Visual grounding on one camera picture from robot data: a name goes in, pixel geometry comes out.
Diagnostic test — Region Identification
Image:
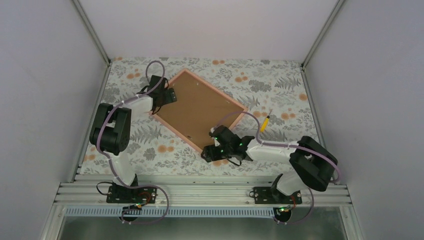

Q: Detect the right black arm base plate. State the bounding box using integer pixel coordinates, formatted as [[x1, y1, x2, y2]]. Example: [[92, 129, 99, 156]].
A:
[[248, 186, 303, 205]]

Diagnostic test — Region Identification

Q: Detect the aluminium mounting rail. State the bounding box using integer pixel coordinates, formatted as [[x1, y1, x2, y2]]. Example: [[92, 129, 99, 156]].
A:
[[53, 181, 352, 207]]

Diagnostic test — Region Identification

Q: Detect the pink wooden photo frame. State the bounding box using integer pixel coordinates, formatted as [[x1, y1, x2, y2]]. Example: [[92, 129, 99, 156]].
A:
[[153, 68, 248, 153]]

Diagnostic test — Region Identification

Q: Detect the grey slotted cable duct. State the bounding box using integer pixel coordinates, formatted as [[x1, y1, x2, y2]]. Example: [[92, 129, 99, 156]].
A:
[[64, 206, 275, 219]]

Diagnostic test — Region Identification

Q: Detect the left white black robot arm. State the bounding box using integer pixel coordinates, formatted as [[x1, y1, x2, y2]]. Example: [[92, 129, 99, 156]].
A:
[[89, 75, 177, 203]]

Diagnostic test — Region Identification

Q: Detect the yellow handled screwdriver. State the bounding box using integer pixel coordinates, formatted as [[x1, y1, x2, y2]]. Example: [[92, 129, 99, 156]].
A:
[[259, 110, 272, 133]]

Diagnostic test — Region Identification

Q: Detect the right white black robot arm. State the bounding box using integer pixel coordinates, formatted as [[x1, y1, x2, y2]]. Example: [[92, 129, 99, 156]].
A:
[[201, 125, 338, 204]]

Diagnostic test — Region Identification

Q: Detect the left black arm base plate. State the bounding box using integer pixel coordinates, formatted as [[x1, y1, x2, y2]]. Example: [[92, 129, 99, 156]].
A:
[[106, 185, 158, 205]]

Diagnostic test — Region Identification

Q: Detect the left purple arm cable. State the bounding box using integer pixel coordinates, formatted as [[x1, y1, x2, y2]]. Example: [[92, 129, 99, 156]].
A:
[[98, 60, 167, 190]]

